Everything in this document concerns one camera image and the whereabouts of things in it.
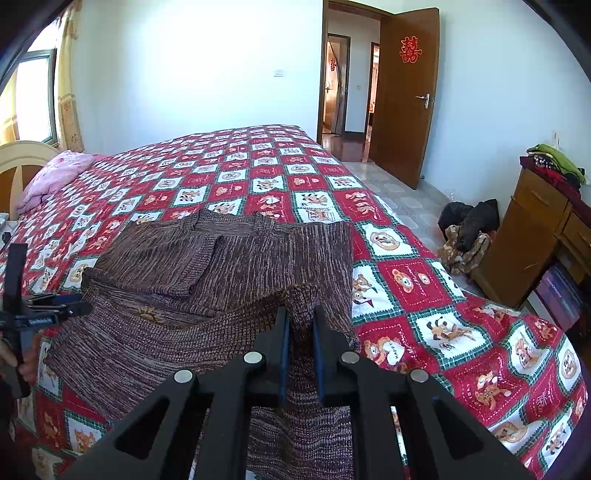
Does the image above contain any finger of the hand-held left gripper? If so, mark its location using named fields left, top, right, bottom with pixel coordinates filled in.
left=45, top=301, right=94, bottom=321
left=27, top=294, right=88, bottom=309

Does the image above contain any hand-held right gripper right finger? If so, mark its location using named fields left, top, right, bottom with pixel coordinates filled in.
left=313, top=305, right=537, bottom=480

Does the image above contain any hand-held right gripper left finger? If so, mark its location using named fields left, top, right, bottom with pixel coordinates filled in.
left=60, top=306, right=293, bottom=480

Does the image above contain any brown knitted sweater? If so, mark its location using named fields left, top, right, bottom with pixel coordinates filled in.
left=44, top=210, right=363, bottom=480

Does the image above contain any black clothes pile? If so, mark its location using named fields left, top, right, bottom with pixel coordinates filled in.
left=437, top=198, right=501, bottom=253

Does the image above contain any person's left hand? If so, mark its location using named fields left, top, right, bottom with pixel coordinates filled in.
left=0, top=339, right=42, bottom=386

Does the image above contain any pink pillow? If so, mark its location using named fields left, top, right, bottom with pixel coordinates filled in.
left=17, top=150, right=96, bottom=214

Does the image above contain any red printed bed blanket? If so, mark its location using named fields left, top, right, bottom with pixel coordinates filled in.
left=0, top=124, right=590, bottom=480

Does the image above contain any cream bed headboard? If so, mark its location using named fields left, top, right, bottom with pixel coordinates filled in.
left=0, top=140, right=61, bottom=216

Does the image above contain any yellow patterned curtain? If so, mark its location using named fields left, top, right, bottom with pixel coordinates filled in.
left=55, top=0, right=86, bottom=153

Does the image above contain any brown patterned cloth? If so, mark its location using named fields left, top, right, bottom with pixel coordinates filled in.
left=437, top=224, right=491, bottom=277

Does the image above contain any window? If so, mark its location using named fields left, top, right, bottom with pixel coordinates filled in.
left=0, top=48, right=59, bottom=147

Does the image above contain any wooden desk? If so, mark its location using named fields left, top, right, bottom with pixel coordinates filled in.
left=471, top=164, right=591, bottom=334

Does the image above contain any brown wooden door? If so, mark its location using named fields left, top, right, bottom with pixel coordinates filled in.
left=366, top=7, right=441, bottom=190

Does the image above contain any purple box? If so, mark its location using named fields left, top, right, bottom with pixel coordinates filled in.
left=534, top=261, right=587, bottom=334

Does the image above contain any dark red cloth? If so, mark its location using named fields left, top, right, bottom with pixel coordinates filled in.
left=519, top=155, right=583, bottom=199

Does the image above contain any green cloth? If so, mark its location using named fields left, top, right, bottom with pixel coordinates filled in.
left=527, top=143, right=587, bottom=185

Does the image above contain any red paper door decoration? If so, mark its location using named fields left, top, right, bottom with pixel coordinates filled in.
left=399, top=35, right=421, bottom=65

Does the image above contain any wooden door frame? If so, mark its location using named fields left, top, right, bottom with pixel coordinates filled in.
left=316, top=0, right=394, bottom=137

